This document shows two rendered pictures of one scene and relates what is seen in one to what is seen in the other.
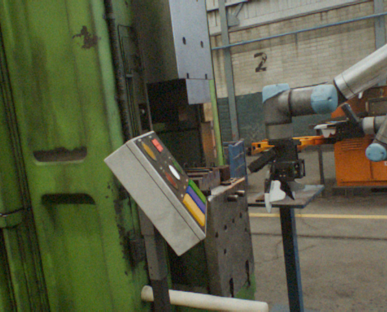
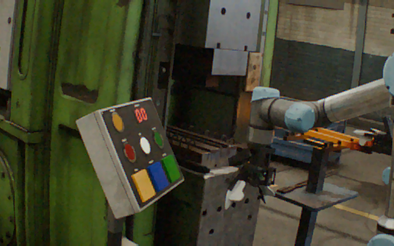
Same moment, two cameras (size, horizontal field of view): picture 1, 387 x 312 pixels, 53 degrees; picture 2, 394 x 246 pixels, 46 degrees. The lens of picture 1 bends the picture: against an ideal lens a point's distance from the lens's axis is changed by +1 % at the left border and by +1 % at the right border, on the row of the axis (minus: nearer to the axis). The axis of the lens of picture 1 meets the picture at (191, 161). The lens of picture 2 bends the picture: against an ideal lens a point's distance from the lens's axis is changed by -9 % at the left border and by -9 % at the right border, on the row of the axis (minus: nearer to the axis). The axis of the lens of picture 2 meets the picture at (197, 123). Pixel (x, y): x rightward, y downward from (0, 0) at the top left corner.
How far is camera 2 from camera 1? 0.52 m
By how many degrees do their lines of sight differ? 14
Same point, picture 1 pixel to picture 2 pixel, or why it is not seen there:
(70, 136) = (92, 78)
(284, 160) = (256, 164)
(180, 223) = (121, 193)
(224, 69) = (357, 19)
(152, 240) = not seen: hidden behind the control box
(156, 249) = not seen: hidden behind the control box
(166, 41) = (202, 9)
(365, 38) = not seen: outside the picture
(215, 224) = (205, 203)
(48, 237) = (57, 163)
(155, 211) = (104, 176)
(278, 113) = (259, 117)
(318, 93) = (292, 111)
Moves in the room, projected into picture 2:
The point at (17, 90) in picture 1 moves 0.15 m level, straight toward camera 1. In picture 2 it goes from (65, 26) to (59, 26)
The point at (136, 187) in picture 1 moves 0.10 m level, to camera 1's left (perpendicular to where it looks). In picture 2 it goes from (93, 151) to (61, 144)
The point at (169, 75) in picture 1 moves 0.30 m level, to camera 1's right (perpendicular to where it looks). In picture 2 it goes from (197, 41) to (281, 53)
